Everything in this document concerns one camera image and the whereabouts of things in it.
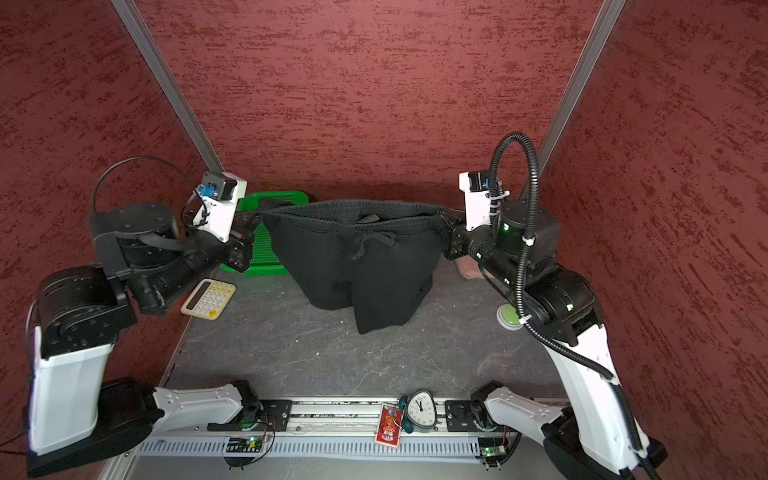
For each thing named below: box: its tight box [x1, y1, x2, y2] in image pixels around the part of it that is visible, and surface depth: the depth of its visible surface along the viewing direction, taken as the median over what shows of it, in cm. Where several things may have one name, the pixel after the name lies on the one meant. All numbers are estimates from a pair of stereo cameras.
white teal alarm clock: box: [399, 389, 439, 434], surface depth 73 cm
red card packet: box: [375, 403, 403, 448], surface depth 72 cm
